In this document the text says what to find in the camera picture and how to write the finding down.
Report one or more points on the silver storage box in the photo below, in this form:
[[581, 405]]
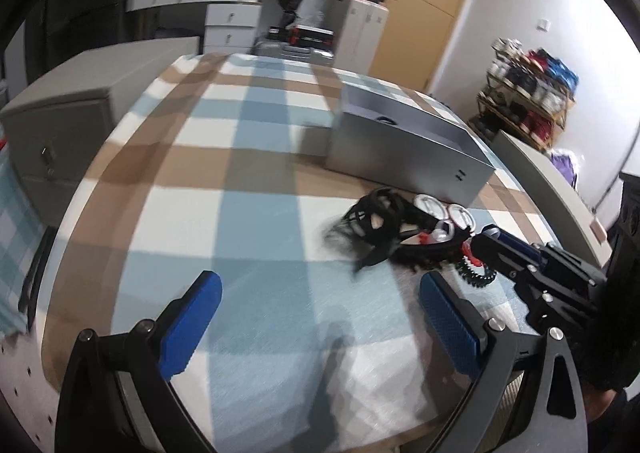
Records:
[[400, 153]]

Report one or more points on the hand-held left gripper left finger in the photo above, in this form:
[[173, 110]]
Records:
[[192, 328]]

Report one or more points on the silver suitcase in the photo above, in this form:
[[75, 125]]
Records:
[[295, 53]]

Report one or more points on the purple cloth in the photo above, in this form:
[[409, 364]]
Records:
[[565, 167]]

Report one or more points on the person's right forearm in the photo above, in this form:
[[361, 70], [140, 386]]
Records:
[[612, 413]]

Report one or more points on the shoe rack with shoes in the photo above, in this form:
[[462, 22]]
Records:
[[530, 88]]

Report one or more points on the white light switch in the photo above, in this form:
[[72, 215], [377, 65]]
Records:
[[543, 24]]

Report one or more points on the black and red box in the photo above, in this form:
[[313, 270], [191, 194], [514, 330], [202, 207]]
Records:
[[310, 35]]

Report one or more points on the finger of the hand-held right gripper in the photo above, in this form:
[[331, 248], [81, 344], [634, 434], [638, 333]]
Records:
[[520, 245], [500, 258]]

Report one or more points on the plaid blanket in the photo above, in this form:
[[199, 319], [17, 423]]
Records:
[[240, 173]]

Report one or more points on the white suitcase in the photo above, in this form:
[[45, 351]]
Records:
[[360, 33]]

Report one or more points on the white drawer cabinet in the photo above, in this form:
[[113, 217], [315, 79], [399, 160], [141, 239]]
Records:
[[230, 28]]

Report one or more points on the small red accessory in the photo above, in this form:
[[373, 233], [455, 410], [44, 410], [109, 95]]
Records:
[[425, 237]]

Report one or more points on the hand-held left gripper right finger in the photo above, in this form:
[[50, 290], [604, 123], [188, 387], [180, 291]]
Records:
[[450, 328]]

